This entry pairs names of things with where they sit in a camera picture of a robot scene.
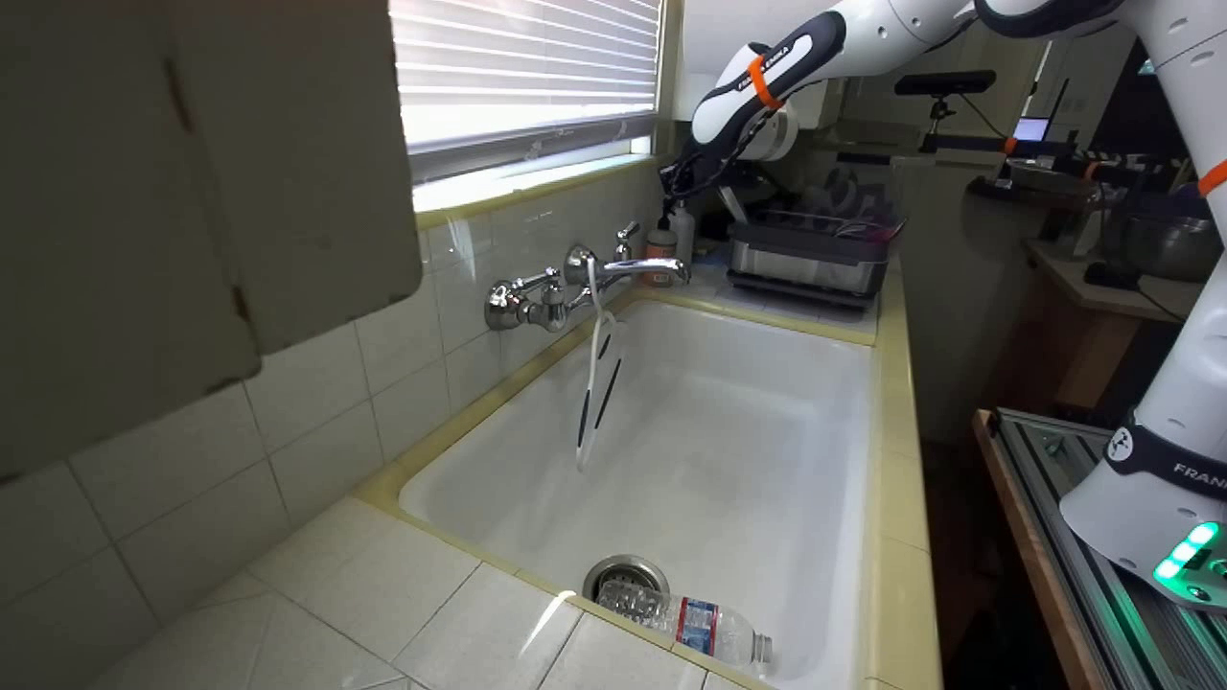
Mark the round metal sink drain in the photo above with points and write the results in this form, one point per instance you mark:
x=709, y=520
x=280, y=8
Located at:
x=628, y=587

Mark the small lit screen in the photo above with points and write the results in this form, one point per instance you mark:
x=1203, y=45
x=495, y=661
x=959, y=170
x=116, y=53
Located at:
x=1031, y=127

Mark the white sink basin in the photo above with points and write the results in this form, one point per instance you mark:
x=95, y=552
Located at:
x=729, y=462

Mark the clear plastic water bottle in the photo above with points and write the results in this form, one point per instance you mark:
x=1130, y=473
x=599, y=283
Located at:
x=724, y=634

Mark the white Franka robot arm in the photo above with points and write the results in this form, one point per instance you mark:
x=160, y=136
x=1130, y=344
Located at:
x=896, y=25

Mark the chrome wall faucet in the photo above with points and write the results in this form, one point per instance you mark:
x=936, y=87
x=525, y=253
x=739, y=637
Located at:
x=576, y=273

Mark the white window blinds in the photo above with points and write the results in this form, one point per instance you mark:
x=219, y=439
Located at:
x=525, y=63

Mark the white pump bottle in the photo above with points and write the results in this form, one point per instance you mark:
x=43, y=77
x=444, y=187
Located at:
x=684, y=239

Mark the dark dish rack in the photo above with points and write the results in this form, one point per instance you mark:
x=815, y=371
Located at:
x=807, y=253

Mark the aluminium frame robot table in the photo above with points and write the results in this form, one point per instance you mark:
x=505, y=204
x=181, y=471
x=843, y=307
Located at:
x=1088, y=587

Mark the white black hanging brush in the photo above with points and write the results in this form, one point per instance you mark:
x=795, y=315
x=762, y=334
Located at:
x=594, y=371

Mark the beige wall cabinet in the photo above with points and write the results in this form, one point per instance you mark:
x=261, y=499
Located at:
x=156, y=195

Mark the orange soap bottle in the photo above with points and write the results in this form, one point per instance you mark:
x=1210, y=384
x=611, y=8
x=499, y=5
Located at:
x=656, y=253

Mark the dark round appliance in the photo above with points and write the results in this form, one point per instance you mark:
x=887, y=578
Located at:
x=1137, y=233

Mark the wooden side desk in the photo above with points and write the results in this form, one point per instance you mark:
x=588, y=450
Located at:
x=1096, y=319

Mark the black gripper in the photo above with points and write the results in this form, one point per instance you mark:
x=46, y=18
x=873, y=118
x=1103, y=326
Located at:
x=709, y=158

